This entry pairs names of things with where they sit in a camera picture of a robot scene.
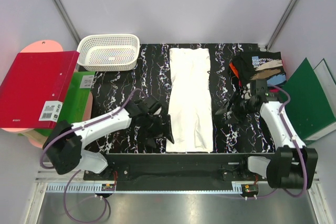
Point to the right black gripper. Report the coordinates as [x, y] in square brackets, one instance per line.
[238, 117]

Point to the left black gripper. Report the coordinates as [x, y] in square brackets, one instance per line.
[160, 131]

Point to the white t shirt blue print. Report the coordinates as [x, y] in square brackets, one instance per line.
[190, 104]

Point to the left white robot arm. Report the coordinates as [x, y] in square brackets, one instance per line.
[66, 145]

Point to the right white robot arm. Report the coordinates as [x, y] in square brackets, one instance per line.
[293, 164]

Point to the orange folded t shirt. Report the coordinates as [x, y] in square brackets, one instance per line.
[234, 70]

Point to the black printed folded t shirt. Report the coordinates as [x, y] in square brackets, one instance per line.
[253, 65]

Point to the black marble pattern mat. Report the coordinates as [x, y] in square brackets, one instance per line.
[152, 77]

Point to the green plastic folder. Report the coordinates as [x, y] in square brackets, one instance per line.
[76, 99]

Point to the white perforated plastic basket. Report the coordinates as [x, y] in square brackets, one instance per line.
[109, 52]

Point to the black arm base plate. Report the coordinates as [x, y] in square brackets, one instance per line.
[155, 173]

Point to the dark green ring binder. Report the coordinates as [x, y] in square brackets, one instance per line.
[311, 109]

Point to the white slotted cable duct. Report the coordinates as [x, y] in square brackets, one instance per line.
[80, 188]

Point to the red ring binder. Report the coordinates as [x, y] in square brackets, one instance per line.
[35, 87]

